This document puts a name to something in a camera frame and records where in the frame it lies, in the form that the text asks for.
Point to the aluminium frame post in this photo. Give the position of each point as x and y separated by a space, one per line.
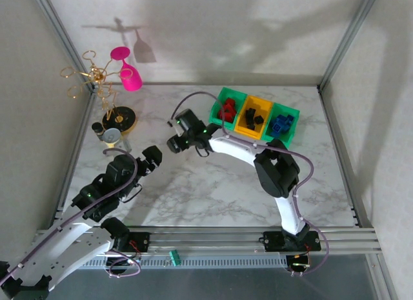
66 38
347 38

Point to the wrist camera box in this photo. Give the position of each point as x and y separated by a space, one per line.
171 123
127 146

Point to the aluminium side rail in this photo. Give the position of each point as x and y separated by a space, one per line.
79 142
332 126

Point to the small black bottle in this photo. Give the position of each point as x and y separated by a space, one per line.
96 128

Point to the aluminium mounting rail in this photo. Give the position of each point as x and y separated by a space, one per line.
209 240

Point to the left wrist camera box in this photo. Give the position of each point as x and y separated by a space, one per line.
127 146

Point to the green terminal connector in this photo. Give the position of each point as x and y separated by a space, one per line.
174 258

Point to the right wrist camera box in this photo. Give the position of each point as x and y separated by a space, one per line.
171 123

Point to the green plastic bin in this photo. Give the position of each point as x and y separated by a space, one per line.
214 117
290 134

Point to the yellow can silver lid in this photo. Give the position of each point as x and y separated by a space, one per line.
111 136

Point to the red lego brick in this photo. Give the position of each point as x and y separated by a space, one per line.
221 113
231 116
229 103

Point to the yellow plastic bin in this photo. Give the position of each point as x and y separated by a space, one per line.
264 109

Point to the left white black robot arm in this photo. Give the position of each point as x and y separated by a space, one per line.
64 245

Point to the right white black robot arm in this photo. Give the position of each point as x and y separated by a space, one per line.
287 213

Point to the pink plastic wine glass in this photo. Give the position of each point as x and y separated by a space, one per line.
130 80

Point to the blue lego brick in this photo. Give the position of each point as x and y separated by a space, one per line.
283 119
277 128
290 120

